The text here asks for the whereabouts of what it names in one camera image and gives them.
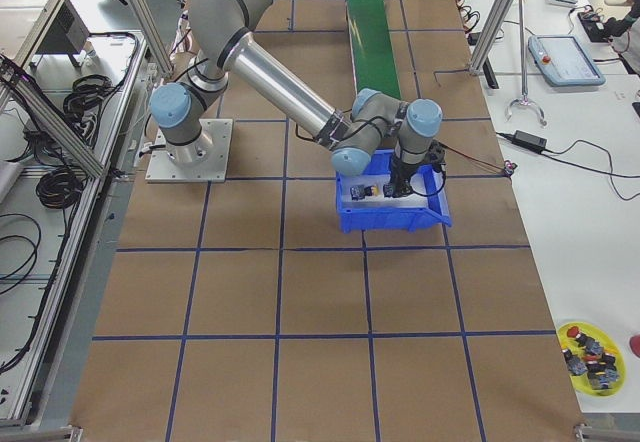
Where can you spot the blue bin right side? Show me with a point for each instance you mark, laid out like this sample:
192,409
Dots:
425,207

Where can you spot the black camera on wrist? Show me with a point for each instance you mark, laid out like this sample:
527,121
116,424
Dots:
436,156

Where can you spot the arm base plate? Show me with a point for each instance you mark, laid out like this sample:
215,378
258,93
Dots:
206,159

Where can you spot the red push button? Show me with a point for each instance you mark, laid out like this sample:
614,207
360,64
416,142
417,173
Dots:
389,190

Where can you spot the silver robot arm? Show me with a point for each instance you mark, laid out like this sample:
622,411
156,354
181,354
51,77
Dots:
223,31

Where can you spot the green conveyor belt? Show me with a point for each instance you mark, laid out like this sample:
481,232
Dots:
372,54

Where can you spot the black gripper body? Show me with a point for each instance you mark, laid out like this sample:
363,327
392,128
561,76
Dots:
403,172

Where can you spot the teach pendant tablet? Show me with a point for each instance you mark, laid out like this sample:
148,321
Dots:
563,61

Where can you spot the brown paper table cover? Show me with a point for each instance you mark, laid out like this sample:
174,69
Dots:
241,312

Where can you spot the yellow push button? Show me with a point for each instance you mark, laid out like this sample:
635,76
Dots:
361,192

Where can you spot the black power adapter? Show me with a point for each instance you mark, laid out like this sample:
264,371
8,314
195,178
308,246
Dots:
529,141

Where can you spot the yellow plate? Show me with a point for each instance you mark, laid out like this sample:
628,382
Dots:
605,339

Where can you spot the silver reacher grabber tool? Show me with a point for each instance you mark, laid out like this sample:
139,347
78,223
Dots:
523,101

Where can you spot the pile of spare buttons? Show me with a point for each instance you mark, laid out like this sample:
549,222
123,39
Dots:
593,367

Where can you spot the aluminium frame post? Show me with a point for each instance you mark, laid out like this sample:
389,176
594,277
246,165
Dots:
493,23

